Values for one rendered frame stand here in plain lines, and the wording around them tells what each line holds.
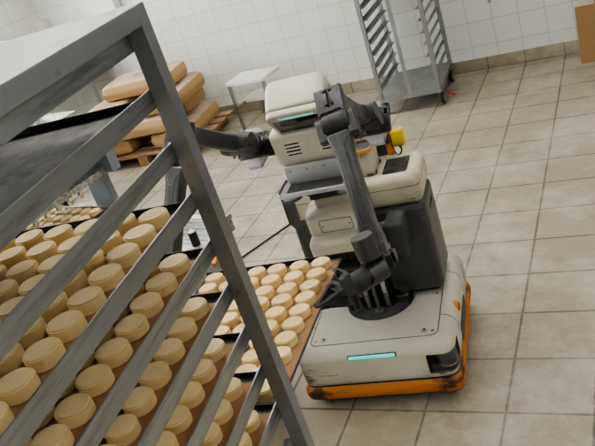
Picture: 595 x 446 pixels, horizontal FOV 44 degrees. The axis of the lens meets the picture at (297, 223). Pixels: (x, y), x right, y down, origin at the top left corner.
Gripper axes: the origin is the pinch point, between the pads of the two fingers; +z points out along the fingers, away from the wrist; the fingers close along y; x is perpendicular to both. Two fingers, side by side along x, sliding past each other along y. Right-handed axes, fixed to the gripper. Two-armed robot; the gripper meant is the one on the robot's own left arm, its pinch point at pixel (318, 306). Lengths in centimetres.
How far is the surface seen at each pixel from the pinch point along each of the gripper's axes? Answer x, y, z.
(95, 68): -43, -74, 32
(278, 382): -31.9, -8.6, 23.7
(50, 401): -67, -45, 56
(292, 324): -5.2, -2.5, 9.0
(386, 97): 344, 66, -235
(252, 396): -35.4, -11.4, 29.7
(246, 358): -8.7, -3.2, 22.5
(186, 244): 107, 9, 1
